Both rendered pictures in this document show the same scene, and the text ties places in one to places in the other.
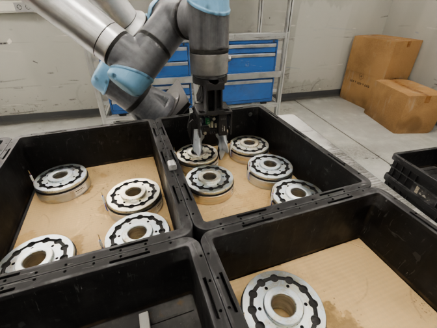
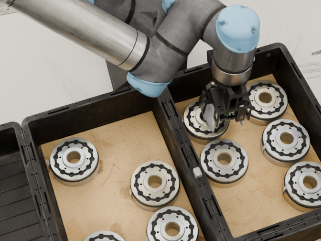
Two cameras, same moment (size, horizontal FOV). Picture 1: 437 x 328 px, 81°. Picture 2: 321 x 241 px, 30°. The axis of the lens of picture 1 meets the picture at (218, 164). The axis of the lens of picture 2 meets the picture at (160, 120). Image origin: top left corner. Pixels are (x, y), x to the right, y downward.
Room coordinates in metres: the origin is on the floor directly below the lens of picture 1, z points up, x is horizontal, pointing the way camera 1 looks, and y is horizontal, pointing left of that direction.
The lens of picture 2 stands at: (-0.13, 0.15, 1.99)
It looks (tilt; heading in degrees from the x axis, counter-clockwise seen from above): 60 degrees down; 0
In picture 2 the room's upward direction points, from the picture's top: straight up
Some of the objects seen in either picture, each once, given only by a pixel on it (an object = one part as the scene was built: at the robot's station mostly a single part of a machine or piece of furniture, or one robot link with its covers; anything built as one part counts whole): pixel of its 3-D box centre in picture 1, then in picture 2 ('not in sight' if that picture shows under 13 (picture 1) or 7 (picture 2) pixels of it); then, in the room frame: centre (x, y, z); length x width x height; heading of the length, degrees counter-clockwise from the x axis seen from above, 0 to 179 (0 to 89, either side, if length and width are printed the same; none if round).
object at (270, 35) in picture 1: (192, 38); not in sight; (2.36, 0.21, 0.91); 1.70 x 0.10 x 0.05; 104
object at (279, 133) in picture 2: (270, 164); (286, 138); (0.49, -0.12, 0.86); 0.05 x 0.05 x 0.01
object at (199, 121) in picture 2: (197, 151); (206, 116); (0.55, 0.05, 0.86); 0.05 x 0.05 x 0.01
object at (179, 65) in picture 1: (149, 79); not in sight; (2.23, 0.59, 0.60); 0.72 x 0.03 x 0.56; 104
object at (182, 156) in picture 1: (197, 153); (206, 117); (0.55, 0.05, 0.86); 0.10 x 0.10 x 0.01
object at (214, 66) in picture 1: (211, 64); (233, 64); (0.54, 0.01, 1.07); 0.08 x 0.08 x 0.05
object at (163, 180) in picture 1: (91, 199); (119, 192); (0.36, 0.24, 0.87); 0.40 x 0.30 x 0.11; 20
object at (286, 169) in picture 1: (270, 166); (286, 139); (0.49, -0.12, 0.86); 0.10 x 0.10 x 0.01
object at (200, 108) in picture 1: (211, 105); (229, 92); (0.53, 0.02, 0.99); 0.09 x 0.08 x 0.12; 13
